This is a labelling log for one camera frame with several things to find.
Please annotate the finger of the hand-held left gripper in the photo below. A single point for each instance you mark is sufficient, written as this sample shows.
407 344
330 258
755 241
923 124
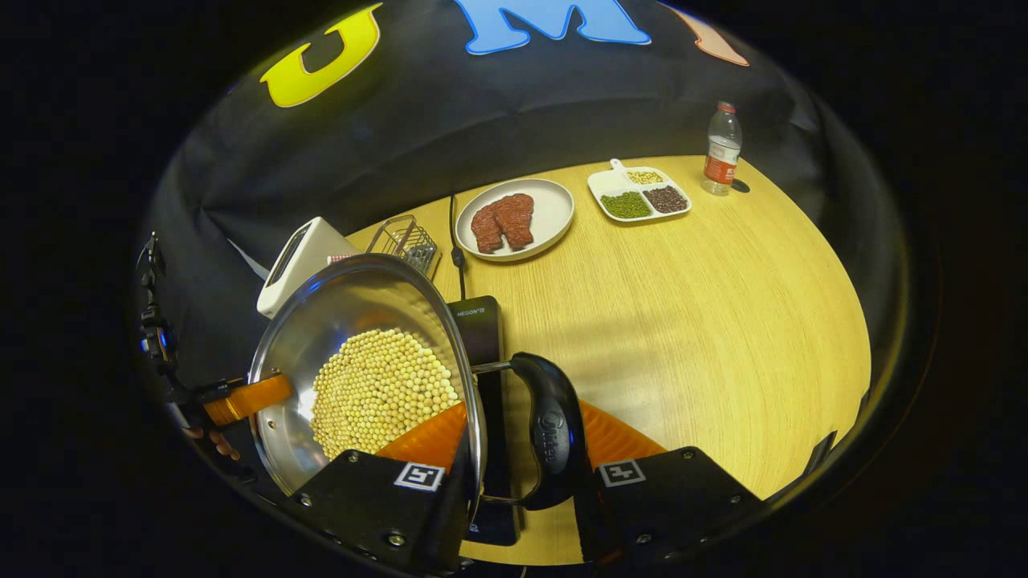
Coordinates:
249 399

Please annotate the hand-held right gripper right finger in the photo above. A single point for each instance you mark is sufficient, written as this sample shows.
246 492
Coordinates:
675 498

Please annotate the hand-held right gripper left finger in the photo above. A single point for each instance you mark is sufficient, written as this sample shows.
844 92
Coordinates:
361 498

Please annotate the stainless steel pot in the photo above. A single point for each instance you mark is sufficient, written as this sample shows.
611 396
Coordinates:
305 337

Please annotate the large soybean pile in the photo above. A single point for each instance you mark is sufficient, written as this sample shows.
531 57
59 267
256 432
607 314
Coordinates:
377 385

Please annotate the black induction cooktop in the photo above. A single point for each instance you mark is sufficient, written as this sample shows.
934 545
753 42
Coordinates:
482 337

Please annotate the white toaster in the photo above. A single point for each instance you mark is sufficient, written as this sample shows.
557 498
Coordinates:
313 249

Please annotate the pink striped stick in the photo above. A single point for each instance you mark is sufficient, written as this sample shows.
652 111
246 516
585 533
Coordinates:
341 258

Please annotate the red meat slice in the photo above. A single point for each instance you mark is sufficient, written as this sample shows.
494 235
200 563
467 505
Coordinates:
486 229
516 218

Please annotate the green mung bean pile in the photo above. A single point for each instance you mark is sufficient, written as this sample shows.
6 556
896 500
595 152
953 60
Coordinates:
626 205

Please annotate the dark red bean pile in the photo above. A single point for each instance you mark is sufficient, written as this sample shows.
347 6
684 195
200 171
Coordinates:
665 199

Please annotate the white round plate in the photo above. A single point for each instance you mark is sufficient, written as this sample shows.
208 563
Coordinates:
554 209

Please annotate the black table grommet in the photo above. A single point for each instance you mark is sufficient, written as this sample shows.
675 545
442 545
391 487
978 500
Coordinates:
740 186

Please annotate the small soybean pile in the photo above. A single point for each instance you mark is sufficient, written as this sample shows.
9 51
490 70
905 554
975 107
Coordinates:
645 177

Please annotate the white divided dish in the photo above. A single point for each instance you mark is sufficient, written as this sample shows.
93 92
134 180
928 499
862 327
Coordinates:
614 181

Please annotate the clear plastic water bottle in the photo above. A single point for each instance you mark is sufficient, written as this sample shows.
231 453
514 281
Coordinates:
723 152

